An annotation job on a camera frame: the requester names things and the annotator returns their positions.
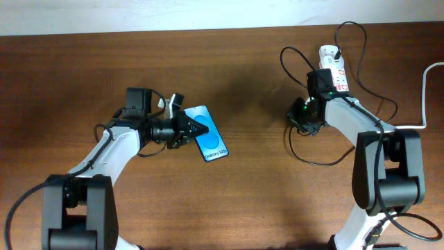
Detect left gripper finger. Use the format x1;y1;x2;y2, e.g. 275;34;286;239
184;115;209;134
180;133;204;144

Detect blue Samsung smartphone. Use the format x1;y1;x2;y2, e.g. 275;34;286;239
185;106;229;163

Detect black charging cable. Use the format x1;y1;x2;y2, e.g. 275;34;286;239
287;21;399;167

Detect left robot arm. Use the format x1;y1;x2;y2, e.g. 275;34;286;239
42;87;209;250

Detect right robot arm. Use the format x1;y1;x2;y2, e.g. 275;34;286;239
287;69;425;249

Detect white charger plug adapter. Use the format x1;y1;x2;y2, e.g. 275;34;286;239
319;55;344;71

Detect white power strip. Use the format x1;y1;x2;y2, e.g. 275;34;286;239
318;45;349;92

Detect white power strip cord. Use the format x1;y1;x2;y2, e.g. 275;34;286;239
395;61;444;130

